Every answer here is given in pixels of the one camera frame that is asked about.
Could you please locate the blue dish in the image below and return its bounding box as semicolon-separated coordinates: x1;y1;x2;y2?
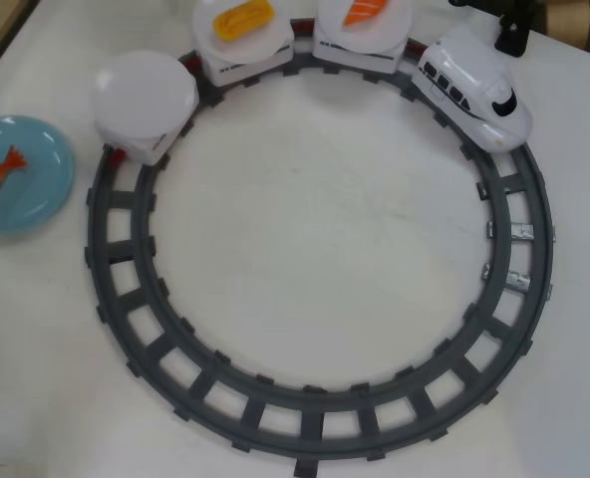
0;114;76;235

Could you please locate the yellow egg sushi toy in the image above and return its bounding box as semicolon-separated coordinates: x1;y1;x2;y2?
212;0;276;41

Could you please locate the salmon sushi toy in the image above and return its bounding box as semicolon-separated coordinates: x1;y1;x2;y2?
342;0;392;29

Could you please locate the white Shinkansen toy locomotive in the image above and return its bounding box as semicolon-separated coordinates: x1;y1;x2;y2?
411;25;534;153

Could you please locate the white toy train wagon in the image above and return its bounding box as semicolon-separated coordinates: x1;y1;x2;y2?
197;27;296;89
98;97;200;166
312;27;410;77

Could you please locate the white round plate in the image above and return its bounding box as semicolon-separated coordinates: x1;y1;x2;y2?
317;0;415;54
91;51;199;143
192;0;289;64

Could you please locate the grey circular toy train track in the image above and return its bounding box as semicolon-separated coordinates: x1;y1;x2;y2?
83;18;555;478

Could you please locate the black table clamp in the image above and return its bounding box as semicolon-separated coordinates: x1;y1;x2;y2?
447;0;533;56

